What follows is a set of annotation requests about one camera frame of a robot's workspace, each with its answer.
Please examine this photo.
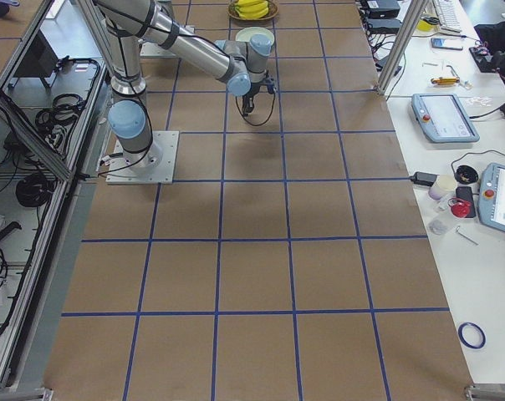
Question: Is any white paper cup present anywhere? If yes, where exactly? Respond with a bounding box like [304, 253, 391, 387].
[428, 175, 457, 201]

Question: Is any far teach pendant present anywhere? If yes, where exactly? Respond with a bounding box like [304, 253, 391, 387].
[411, 94, 480, 144]

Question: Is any teach pendant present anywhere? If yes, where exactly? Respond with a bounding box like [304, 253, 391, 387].
[477, 163, 505, 232]
[411, 94, 480, 144]

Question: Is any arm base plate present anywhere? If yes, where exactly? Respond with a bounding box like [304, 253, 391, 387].
[105, 131, 180, 185]
[140, 24, 195, 58]

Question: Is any aluminium frame post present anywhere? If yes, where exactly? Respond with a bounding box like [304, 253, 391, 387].
[376, 0, 427, 94]

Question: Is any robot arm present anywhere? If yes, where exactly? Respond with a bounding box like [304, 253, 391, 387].
[95, 1, 275, 166]

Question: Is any blue tape roll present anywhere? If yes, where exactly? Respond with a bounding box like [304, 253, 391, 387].
[457, 322, 487, 350]

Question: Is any black power adapter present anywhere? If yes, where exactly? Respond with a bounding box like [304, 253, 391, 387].
[409, 171, 438, 187]

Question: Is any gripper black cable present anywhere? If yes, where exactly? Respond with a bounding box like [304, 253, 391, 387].
[234, 85, 278, 127]

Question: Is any red round object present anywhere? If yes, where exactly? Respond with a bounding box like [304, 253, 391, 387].
[448, 198, 475, 218]

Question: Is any yellow banana bunch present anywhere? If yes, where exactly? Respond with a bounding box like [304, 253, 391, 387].
[229, 0, 270, 20]

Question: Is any smartphone on table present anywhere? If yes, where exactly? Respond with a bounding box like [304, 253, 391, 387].
[430, 38, 463, 51]

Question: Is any allen key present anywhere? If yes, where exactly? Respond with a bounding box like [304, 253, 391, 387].
[455, 226, 479, 246]

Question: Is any wicker basket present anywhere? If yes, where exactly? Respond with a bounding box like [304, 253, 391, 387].
[227, 0, 278, 21]

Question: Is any yellow tool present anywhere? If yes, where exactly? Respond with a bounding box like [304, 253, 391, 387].
[431, 77, 460, 86]

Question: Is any near teach pendant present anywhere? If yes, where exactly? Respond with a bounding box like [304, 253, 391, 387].
[477, 163, 505, 232]

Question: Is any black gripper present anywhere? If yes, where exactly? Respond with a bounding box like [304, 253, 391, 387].
[242, 73, 276, 115]

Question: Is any light green plate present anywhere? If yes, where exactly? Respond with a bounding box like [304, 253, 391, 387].
[235, 27, 275, 46]

